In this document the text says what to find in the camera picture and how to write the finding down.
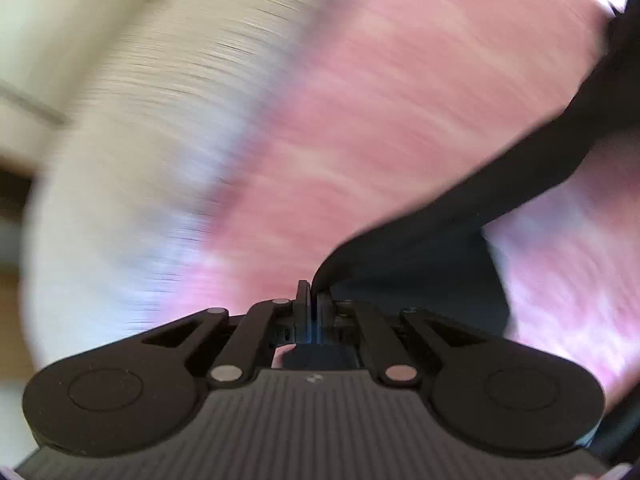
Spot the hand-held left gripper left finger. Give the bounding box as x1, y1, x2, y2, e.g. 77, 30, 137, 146
141, 280, 312, 390

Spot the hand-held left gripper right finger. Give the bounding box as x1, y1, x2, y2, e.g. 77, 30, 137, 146
311, 287, 490, 389

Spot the black garment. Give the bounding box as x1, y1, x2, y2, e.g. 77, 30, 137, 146
311, 4, 640, 342

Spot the pink rose blanket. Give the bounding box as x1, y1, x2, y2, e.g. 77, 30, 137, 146
150, 0, 640, 411

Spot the striped grey bolster pillow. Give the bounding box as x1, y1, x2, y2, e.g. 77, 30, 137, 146
19, 0, 363, 361

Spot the white wardrobe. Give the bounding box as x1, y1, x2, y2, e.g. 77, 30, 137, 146
0, 0, 166, 128

